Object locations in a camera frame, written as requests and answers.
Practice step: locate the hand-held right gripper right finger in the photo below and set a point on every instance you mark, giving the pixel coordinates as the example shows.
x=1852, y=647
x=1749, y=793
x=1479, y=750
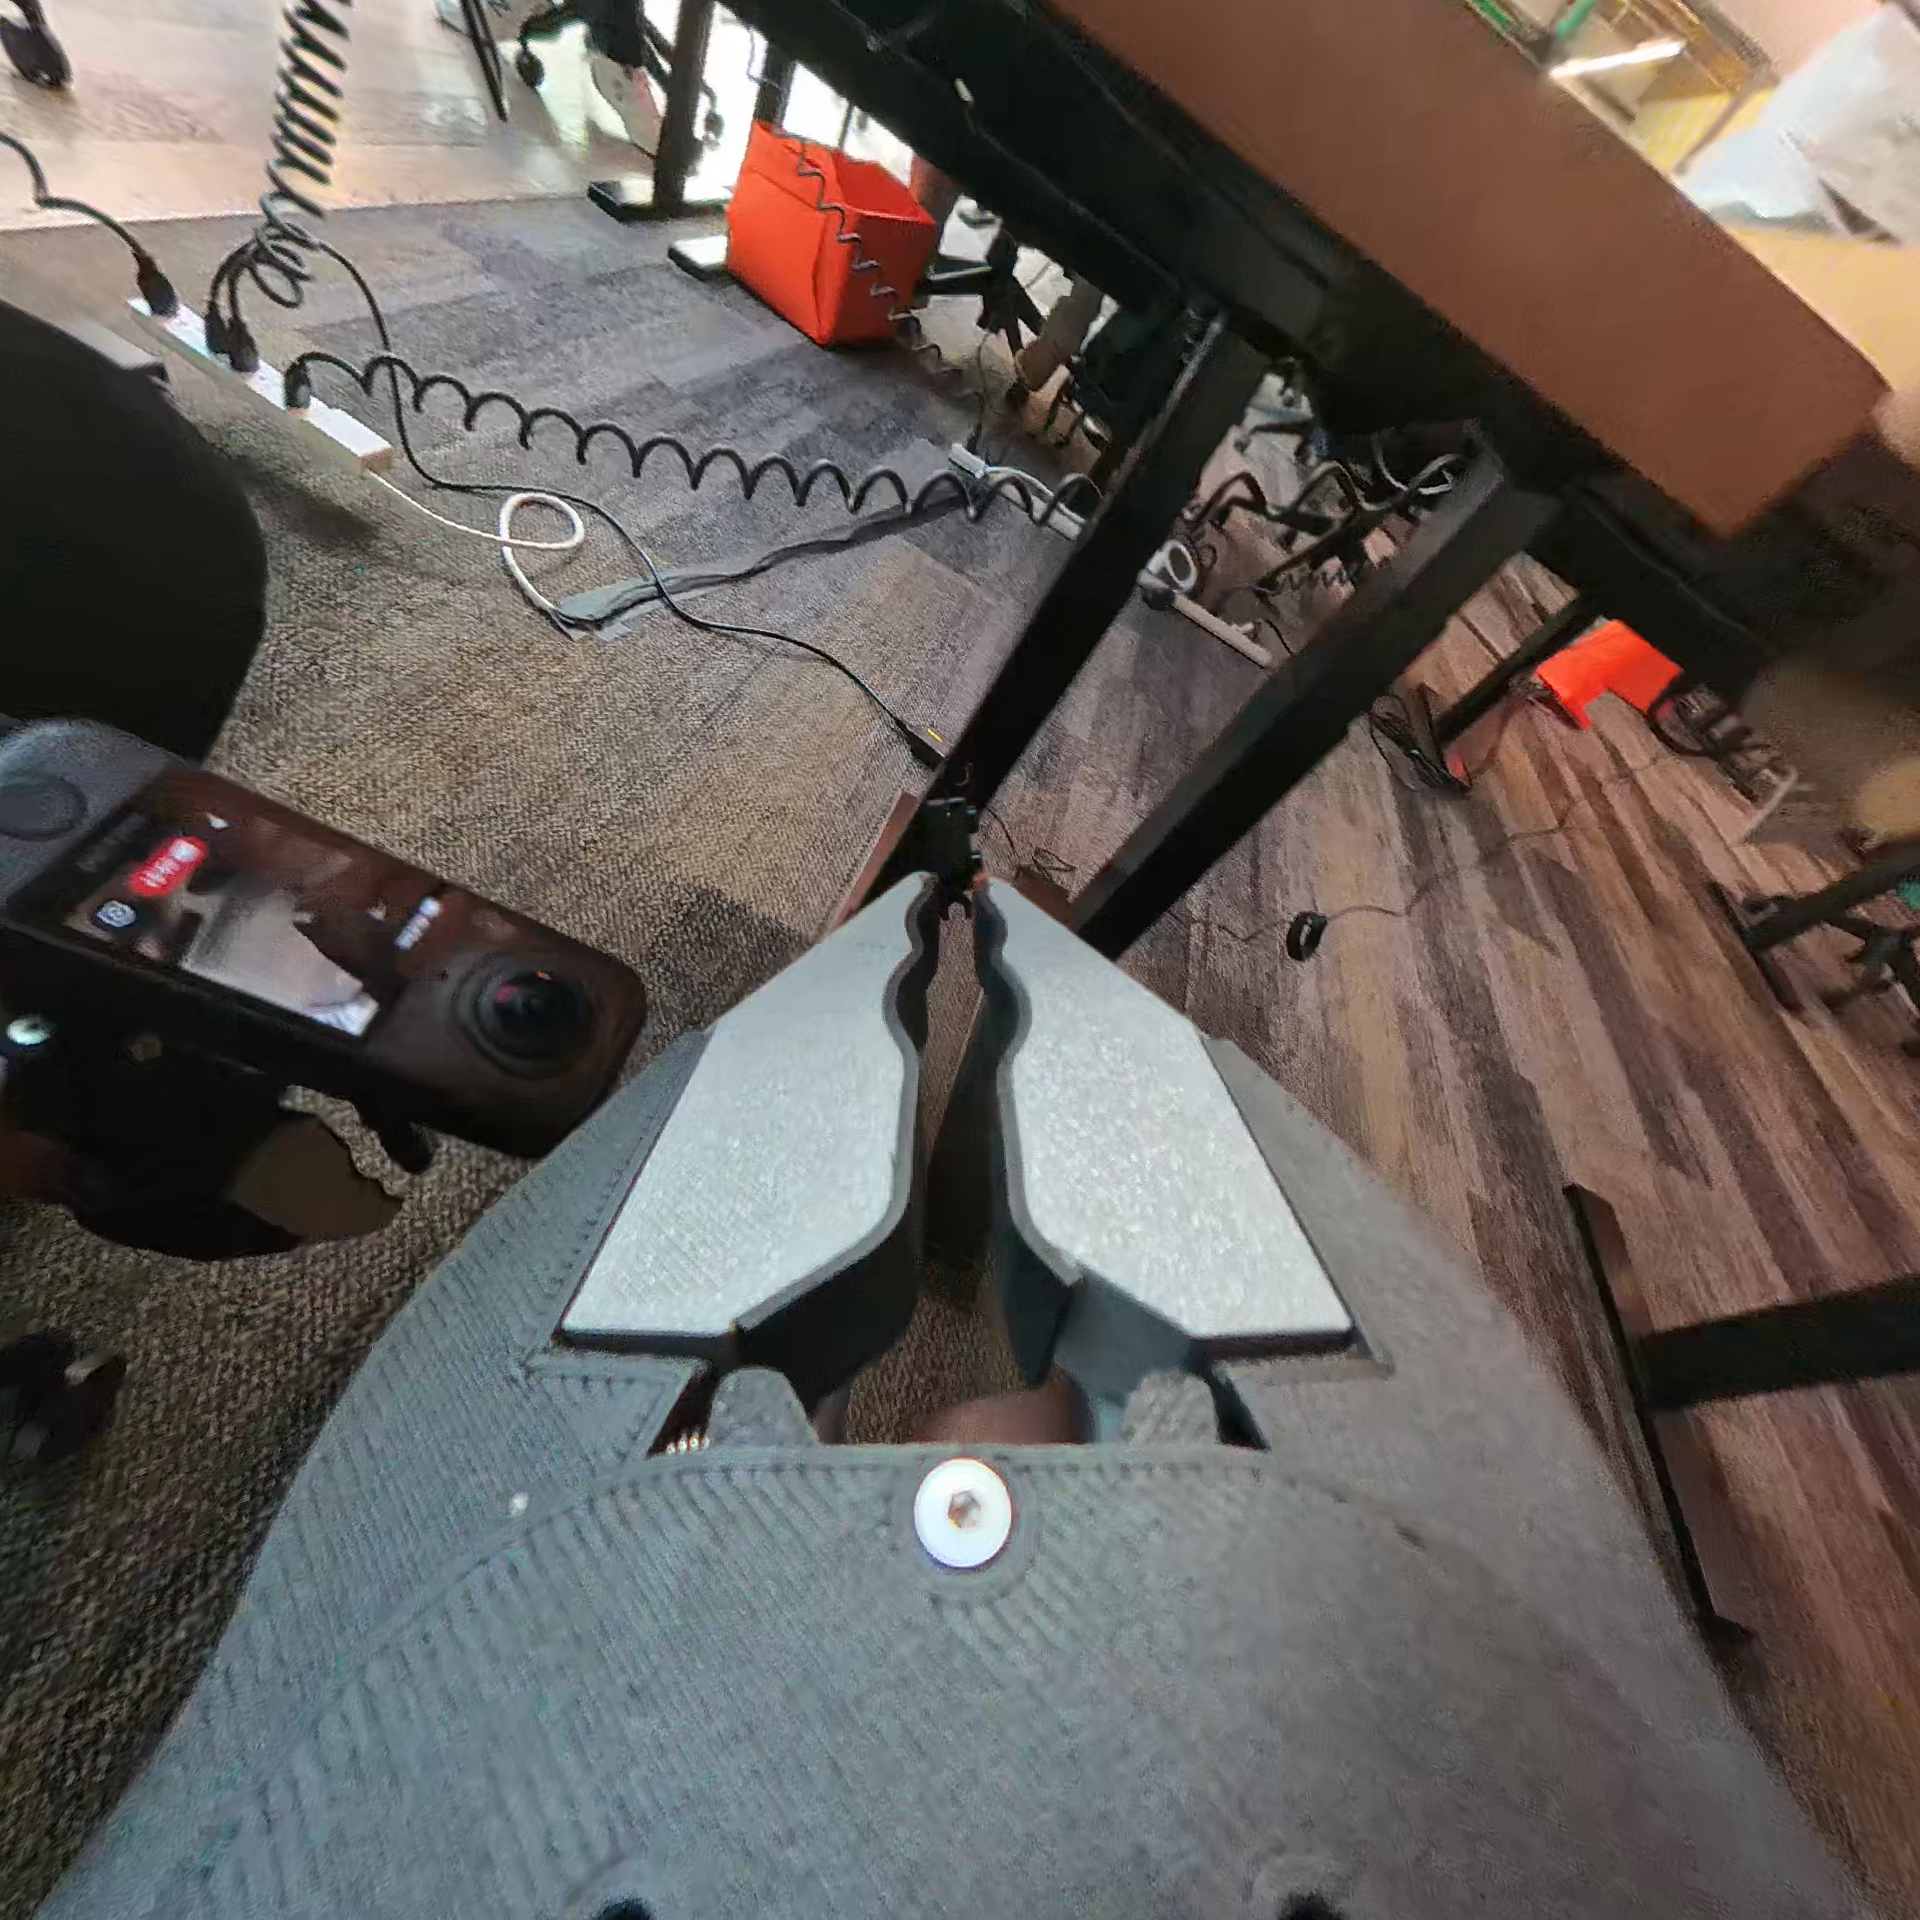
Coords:
x=1156, y=1185

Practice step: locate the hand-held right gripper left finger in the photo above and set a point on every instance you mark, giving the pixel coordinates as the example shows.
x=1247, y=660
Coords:
x=750, y=1171

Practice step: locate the small black lego piece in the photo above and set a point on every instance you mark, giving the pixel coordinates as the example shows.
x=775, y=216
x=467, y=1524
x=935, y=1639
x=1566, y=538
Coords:
x=953, y=849

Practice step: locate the person's left hand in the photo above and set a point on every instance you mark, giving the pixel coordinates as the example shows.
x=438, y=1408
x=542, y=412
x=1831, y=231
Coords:
x=317, y=1193

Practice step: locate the small round black plug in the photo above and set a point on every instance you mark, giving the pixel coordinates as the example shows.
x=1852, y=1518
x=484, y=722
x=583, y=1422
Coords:
x=1307, y=935

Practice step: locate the grey floor tape strip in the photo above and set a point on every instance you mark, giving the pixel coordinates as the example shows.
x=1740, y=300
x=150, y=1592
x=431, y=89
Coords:
x=704, y=579

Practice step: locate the person's black trouser leg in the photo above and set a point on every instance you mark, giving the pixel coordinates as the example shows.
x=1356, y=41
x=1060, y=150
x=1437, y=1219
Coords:
x=107, y=540

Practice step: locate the small orange fabric box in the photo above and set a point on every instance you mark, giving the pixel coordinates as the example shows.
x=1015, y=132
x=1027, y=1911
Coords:
x=1605, y=668

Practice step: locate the small white power strip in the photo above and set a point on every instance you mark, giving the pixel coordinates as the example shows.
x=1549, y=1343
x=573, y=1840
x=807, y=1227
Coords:
x=1021, y=488

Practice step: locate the brown wooden table black frame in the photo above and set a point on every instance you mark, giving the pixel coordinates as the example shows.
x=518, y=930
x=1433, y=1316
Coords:
x=1425, y=180

